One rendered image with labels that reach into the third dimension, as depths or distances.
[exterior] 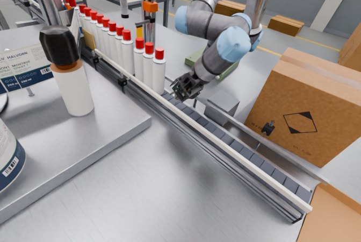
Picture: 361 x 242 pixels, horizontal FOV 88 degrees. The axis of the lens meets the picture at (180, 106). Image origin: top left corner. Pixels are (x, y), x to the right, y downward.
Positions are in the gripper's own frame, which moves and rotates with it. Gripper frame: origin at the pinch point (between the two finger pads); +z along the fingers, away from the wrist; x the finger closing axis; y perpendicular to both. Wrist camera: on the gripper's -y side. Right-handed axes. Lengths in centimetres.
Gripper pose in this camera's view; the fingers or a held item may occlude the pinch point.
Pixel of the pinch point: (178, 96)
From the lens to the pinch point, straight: 73.5
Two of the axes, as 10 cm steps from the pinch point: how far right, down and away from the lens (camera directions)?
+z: -4.6, 3.7, 8.1
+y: -6.8, 4.4, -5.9
